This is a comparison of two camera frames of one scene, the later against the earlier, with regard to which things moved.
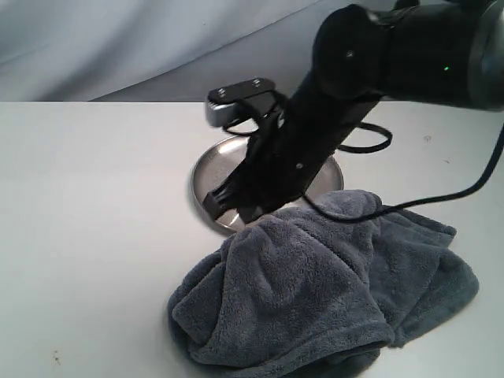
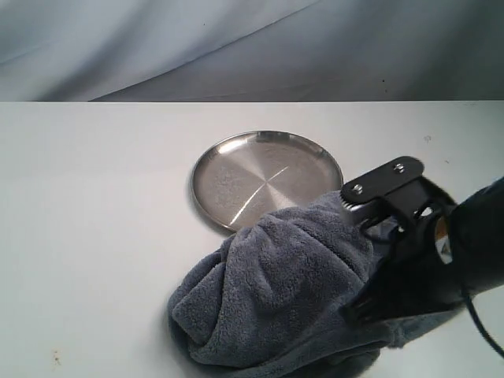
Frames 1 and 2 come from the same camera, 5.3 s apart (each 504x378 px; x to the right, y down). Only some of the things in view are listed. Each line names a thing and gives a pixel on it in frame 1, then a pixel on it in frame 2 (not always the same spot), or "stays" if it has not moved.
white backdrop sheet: x=155 y=50 stays
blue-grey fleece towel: x=292 y=294 stays
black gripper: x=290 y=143 → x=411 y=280
